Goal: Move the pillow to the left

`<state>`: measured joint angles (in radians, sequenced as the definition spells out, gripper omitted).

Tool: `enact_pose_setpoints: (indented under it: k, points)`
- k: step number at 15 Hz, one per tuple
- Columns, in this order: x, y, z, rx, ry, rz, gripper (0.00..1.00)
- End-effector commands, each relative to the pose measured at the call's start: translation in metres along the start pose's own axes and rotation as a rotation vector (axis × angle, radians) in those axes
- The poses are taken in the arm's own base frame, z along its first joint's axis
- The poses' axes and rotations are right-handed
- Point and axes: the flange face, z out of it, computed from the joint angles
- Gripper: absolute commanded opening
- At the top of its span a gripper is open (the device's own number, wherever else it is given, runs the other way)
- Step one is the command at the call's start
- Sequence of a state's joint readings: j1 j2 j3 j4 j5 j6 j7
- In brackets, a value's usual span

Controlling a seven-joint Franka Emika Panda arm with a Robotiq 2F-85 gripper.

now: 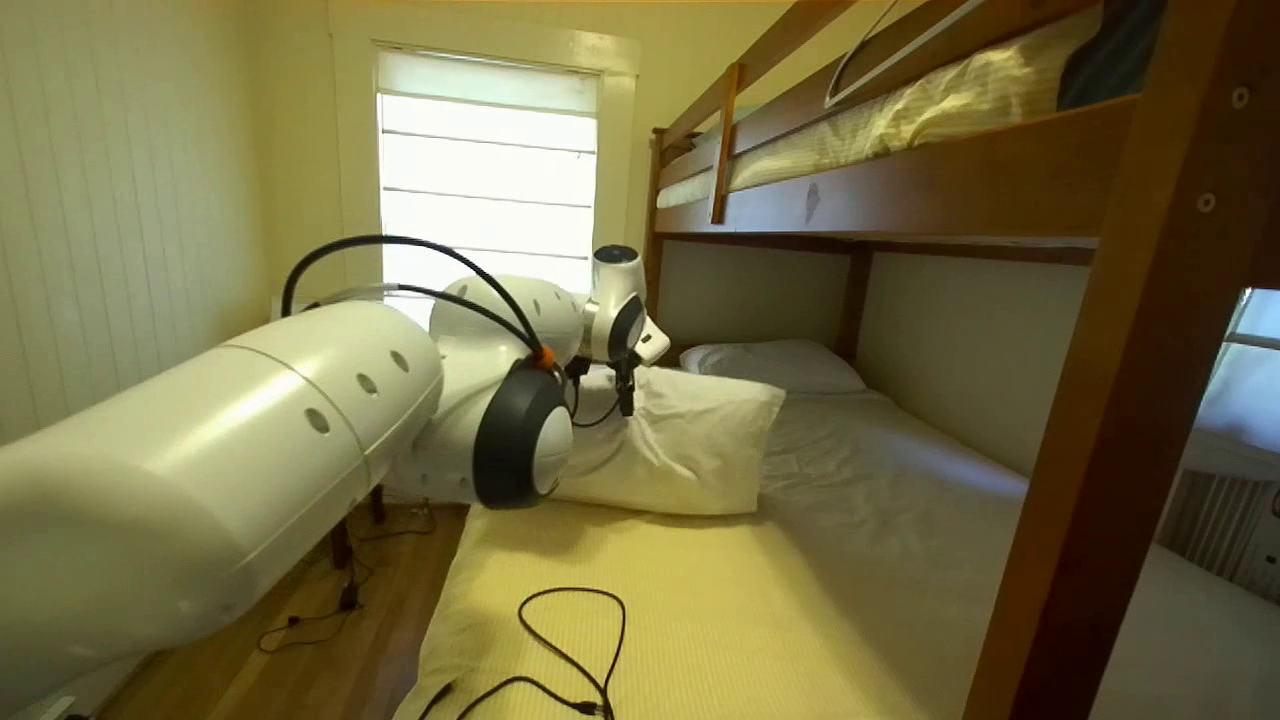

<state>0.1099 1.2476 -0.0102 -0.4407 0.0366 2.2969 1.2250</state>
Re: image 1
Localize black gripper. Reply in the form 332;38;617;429
599;292;650;419

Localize flat white pillow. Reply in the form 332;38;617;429
676;338;873;401

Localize window with white blind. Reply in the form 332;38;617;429
372;49;602;333

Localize pale yellow bed sheet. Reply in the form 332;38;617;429
392;386;1036;720

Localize white plastic hanger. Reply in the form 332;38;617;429
821;0;992;113

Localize upper bunk mattress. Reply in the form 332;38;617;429
650;4;1111;218

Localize dark blue bedding item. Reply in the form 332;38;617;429
1056;0;1169;113

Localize small bare bright window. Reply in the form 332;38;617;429
1221;286;1280;354

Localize thin loose black cable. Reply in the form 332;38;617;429
415;580;633;720

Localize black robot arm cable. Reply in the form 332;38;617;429
277;231;559;377

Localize thin black floor cable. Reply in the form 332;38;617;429
253;524;402;656

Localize wooden bunk bed frame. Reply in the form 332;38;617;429
512;0;1280;720

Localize white wall radiator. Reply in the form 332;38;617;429
1154;466;1280;606

